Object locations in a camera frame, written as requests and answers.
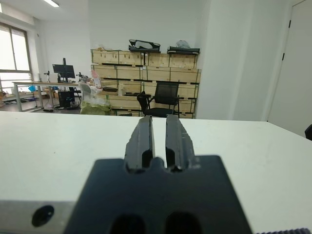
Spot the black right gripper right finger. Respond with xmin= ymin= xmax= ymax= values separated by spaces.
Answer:
xmin=165 ymin=114 xmax=196 ymax=173

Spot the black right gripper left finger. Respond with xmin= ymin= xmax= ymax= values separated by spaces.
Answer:
xmin=125 ymin=115 xmax=156 ymax=173

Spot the black mesh office chair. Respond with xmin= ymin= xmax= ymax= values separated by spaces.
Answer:
xmin=142 ymin=82 xmax=181 ymax=119

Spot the green sack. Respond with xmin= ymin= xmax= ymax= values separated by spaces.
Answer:
xmin=79 ymin=94 xmax=113 ymax=115

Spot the pink and white bag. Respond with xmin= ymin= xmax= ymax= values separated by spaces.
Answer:
xmin=90 ymin=70 xmax=102 ymax=90

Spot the white plastic chair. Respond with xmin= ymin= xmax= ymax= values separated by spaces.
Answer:
xmin=78 ymin=82 xmax=93 ymax=101

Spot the black computer tower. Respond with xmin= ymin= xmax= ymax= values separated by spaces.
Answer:
xmin=58 ymin=90 xmax=75 ymax=108

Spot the black flat tray case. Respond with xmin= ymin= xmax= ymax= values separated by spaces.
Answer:
xmin=167 ymin=45 xmax=201 ymax=55

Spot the grey plastic bag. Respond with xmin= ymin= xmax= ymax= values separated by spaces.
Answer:
xmin=175 ymin=39 xmax=191 ymax=49

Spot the black computer monitor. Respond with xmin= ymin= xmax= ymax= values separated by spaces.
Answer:
xmin=52 ymin=58 xmax=76 ymax=83

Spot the white-legged wooden desk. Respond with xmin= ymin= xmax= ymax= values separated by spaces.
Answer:
xmin=12 ymin=81 xmax=85 ymax=113

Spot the white door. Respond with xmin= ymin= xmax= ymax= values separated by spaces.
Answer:
xmin=267 ymin=4 xmax=312 ymax=137

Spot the window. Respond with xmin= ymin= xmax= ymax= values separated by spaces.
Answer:
xmin=0 ymin=21 xmax=34 ymax=91

